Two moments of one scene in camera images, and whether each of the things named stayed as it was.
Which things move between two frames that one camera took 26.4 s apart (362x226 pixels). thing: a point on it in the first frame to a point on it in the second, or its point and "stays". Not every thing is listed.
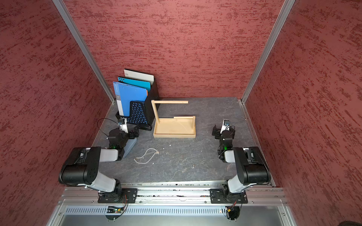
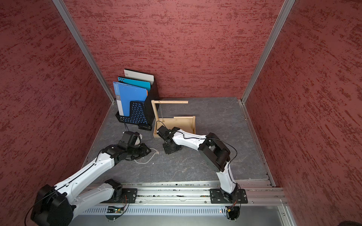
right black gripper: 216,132 to 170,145
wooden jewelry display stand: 177,127 stays
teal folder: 141,84 stays
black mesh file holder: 143,113 stays
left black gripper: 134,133 to 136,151
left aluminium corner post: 86,48 stays
